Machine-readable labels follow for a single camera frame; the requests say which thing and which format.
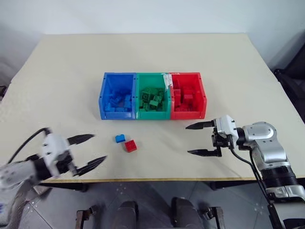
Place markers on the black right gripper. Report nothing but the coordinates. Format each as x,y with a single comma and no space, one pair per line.
222,142

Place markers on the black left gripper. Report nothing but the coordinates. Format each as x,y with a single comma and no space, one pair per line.
69,166

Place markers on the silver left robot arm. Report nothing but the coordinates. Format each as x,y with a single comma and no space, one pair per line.
14,174

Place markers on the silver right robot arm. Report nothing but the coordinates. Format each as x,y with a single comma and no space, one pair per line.
271,152

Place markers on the small blue toy block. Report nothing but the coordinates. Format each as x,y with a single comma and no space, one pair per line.
120,138

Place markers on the flat red toy block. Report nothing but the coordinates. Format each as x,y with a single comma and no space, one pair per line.
187,96

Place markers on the red plastic bin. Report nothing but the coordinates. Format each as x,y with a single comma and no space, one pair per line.
188,95

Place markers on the tall red toy block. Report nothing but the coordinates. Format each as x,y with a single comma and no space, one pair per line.
177,95

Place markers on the blue plastic bin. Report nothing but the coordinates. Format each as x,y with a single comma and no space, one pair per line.
118,95

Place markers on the green plastic bin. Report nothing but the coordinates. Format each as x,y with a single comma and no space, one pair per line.
153,95

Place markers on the white tape patch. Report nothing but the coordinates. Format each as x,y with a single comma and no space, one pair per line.
167,81

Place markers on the large green toy block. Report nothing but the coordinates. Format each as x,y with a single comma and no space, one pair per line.
145,96

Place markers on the dark rounded shape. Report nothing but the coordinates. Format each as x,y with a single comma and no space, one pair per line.
186,213

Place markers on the black chair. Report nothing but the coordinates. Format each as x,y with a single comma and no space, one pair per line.
291,78

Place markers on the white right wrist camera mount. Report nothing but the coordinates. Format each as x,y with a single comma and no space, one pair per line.
225,125

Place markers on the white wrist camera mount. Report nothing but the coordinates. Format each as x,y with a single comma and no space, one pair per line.
53,146
225,125

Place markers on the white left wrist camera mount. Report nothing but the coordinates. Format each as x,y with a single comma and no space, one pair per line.
53,146

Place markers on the black table bracket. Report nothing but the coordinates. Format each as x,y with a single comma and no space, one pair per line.
64,186
233,184

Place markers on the rusty metal frame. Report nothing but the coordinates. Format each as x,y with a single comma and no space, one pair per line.
84,218
215,217

